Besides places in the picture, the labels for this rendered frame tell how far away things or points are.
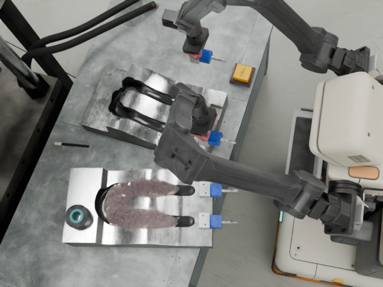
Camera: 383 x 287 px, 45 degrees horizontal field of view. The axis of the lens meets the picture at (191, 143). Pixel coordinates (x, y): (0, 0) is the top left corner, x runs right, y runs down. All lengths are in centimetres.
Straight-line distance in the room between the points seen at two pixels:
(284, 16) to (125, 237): 89
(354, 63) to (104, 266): 105
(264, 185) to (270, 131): 152
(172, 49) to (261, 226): 105
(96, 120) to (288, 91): 129
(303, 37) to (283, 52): 156
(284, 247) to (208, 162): 125
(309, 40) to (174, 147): 51
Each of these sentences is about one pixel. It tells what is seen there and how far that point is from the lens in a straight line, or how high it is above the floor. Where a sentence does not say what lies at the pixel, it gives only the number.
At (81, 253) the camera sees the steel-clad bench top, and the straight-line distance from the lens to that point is 174.
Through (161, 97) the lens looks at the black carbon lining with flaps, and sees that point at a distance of 174.
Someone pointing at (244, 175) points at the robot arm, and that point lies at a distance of 105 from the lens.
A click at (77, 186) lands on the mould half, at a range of 168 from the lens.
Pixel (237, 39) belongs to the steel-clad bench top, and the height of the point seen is 80.
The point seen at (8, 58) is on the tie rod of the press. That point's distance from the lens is 178.
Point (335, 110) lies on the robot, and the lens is 120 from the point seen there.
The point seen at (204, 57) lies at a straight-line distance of 172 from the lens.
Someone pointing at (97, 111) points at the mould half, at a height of 86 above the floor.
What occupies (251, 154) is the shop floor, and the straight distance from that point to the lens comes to 257.
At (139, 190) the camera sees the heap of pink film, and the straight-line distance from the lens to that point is 161.
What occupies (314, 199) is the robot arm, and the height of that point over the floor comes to 126.
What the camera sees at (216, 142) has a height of 94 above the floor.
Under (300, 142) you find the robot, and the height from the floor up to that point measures 104.
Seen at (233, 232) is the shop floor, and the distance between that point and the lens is 247.
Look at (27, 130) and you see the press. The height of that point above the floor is 78.
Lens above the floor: 244
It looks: 69 degrees down
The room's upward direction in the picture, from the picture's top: 18 degrees counter-clockwise
